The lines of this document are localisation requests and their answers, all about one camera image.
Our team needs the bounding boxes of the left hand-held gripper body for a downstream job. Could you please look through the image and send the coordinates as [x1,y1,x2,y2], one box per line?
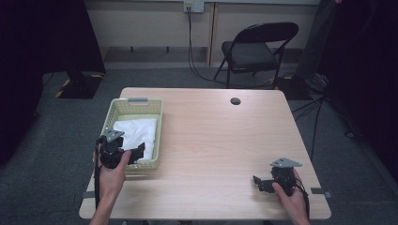
[97,128,132,171]

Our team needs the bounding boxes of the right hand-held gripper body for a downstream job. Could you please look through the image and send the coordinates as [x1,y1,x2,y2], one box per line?
[269,157,303,197]

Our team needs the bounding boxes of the white cloth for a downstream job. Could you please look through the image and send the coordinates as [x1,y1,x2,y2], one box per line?
[112,117,159,161]

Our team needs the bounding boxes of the pale green plastic basket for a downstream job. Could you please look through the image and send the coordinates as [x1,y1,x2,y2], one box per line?
[92,97,164,173]

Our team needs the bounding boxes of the person's left hand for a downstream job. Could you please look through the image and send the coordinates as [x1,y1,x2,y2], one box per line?
[92,149,132,203]

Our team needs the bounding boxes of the person's right hand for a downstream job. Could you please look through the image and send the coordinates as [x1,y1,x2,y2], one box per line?
[271,169,312,221]

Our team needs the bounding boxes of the grey tape strip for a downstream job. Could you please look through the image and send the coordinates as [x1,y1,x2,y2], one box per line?
[310,187,333,199]
[72,189,97,203]

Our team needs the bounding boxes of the black stand base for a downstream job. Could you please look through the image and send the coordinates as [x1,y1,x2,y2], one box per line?
[271,74,330,101]
[54,69,104,100]

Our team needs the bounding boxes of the black folding chair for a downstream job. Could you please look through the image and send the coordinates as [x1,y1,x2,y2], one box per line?
[213,22,300,90]

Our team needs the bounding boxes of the black curtain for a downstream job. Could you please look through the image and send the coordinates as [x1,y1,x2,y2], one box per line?
[0,0,107,167]
[315,0,398,190]

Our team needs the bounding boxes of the grey upright panel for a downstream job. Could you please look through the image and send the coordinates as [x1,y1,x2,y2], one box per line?
[295,0,341,81]

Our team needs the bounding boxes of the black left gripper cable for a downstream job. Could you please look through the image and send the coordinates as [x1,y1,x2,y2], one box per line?
[93,136,106,211]

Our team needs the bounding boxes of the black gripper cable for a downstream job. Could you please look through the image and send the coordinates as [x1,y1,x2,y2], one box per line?
[93,136,106,211]
[293,182,312,220]

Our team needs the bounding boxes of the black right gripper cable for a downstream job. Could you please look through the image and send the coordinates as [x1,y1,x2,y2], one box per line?
[293,182,312,220]

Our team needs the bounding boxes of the black floor cables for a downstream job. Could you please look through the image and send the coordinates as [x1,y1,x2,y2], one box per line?
[290,93,365,163]

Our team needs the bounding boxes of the black power cable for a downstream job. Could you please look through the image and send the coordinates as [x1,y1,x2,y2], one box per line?
[186,5,277,90]

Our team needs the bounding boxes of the white wall socket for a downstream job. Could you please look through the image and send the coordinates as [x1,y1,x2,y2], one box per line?
[182,0,206,14]

